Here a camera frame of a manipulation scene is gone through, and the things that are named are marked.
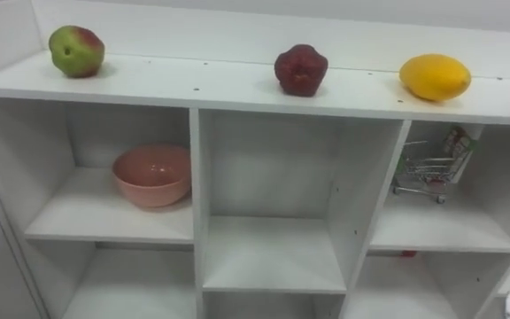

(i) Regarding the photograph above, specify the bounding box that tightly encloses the white shelf unit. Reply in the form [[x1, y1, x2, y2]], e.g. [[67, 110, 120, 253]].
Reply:
[[0, 0, 510, 319]]

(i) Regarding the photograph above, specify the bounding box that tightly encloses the miniature metal shopping cart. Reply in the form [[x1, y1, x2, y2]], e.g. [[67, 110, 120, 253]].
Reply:
[[391, 140, 460, 206]]

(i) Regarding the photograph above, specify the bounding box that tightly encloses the green white snack packet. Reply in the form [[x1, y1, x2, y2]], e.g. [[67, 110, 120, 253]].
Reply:
[[440, 124, 478, 185]]

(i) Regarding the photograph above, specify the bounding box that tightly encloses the green red apple soft toy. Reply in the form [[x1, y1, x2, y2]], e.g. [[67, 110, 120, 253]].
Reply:
[[48, 24, 106, 80]]

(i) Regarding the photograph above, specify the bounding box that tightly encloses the yellow lemon soft toy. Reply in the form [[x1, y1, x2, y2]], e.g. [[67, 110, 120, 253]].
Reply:
[[398, 53, 473, 103]]

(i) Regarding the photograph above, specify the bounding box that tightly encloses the pink bowl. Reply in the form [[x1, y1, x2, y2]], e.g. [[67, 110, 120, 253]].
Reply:
[[112, 143, 193, 209]]

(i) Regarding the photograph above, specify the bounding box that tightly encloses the dark red fruit soft toy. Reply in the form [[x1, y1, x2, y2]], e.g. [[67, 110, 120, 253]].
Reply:
[[274, 43, 329, 98]]

